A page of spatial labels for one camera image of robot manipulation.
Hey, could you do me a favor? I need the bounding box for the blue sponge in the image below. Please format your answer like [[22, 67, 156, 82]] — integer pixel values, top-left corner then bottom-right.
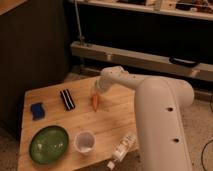
[[30, 103, 45, 120]]

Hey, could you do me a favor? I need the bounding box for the metal pole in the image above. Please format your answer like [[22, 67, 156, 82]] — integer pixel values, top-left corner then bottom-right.
[[74, 0, 84, 46]]

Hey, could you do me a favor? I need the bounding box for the cluttered wall shelf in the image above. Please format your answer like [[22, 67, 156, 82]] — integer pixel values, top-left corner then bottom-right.
[[68, 0, 213, 22]]

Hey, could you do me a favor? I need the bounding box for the black white striped block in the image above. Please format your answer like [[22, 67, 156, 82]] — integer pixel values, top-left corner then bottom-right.
[[60, 89, 75, 111]]

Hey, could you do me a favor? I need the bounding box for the white plastic cup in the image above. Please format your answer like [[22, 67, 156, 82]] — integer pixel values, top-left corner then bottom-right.
[[74, 131, 96, 155]]

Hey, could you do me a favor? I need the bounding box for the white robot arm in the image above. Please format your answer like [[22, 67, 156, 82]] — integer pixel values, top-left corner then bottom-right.
[[94, 66, 194, 171]]

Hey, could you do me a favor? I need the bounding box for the small red orange pepper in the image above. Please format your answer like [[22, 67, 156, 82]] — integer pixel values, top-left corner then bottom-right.
[[92, 93, 99, 112]]

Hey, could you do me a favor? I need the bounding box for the black cable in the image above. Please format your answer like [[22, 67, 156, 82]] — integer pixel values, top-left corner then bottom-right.
[[200, 99, 213, 171]]

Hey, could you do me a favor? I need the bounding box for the clear plastic bottle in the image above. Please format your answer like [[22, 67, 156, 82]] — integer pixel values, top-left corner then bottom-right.
[[107, 132, 136, 170]]

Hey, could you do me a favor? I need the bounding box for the grey metal beam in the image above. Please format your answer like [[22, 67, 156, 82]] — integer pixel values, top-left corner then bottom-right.
[[70, 41, 213, 82]]

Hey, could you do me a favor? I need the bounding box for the green bowl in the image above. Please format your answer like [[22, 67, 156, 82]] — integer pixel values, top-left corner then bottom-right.
[[29, 125, 69, 165]]

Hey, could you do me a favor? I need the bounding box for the black handle strap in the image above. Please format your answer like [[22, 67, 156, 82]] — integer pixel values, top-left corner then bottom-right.
[[168, 56, 201, 69]]

